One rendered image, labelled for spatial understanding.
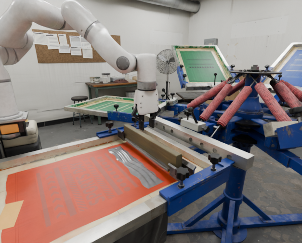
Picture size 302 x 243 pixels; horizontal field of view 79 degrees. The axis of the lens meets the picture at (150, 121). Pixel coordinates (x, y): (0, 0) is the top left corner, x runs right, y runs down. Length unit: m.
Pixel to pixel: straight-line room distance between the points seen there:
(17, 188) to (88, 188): 0.25
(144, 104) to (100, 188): 0.35
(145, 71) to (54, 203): 0.53
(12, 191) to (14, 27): 0.59
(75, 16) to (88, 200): 0.62
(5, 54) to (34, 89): 3.47
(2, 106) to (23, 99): 3.49
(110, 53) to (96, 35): 0.09
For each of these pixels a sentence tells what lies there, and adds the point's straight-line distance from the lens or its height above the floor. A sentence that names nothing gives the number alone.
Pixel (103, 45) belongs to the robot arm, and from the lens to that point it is 0.70.
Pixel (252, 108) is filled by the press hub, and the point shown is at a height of 1.08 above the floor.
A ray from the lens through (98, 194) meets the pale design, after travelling 0.68.
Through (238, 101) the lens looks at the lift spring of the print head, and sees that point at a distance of 1.14.
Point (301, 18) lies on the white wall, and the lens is 4.84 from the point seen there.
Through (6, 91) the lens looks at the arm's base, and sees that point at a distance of 0.99.
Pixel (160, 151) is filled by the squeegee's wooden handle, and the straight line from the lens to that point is 0.73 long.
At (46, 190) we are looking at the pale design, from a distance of 0.76.
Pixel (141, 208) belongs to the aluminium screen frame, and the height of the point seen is 0.99.
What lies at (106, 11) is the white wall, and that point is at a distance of 4.91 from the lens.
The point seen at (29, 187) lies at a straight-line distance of 0.81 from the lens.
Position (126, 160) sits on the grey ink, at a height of 0.96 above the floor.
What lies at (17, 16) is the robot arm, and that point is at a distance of 0.89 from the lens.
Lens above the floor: 1.38
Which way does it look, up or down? 19 degrees down
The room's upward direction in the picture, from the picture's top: straight up
